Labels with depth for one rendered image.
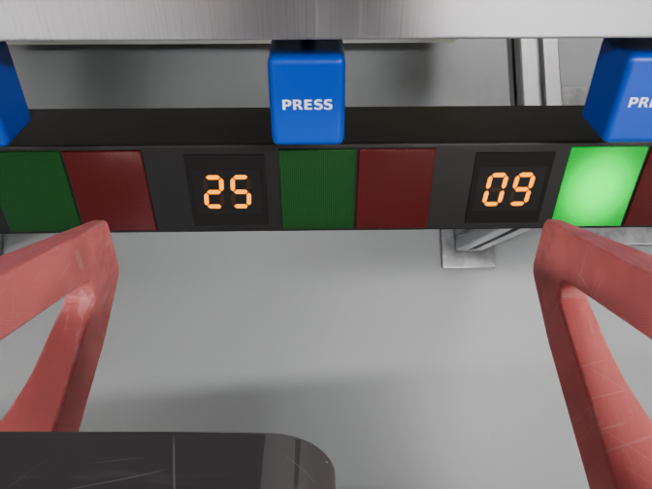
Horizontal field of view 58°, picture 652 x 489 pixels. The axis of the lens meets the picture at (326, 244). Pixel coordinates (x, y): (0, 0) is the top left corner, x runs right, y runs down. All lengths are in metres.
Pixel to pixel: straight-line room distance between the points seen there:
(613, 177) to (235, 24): 0.16
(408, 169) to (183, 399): 0.72
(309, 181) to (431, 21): 0.08
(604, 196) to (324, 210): 0.11
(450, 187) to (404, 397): 0.68
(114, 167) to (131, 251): 0.70
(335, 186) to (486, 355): 0.71
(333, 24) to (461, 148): 0.08
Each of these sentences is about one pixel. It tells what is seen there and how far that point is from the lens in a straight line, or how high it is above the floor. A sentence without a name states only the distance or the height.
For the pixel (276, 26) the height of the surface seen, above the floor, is 0.73.
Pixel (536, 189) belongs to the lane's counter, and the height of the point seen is 0.66.
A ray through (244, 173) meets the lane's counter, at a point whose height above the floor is 0.66.
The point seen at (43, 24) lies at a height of 0.73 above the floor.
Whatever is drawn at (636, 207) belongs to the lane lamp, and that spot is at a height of 0.65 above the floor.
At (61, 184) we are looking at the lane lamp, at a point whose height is 0.66.
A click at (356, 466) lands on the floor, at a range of 0.91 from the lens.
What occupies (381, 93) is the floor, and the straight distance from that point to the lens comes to 0.96.
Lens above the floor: 0.88
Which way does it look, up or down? 83 degrees down
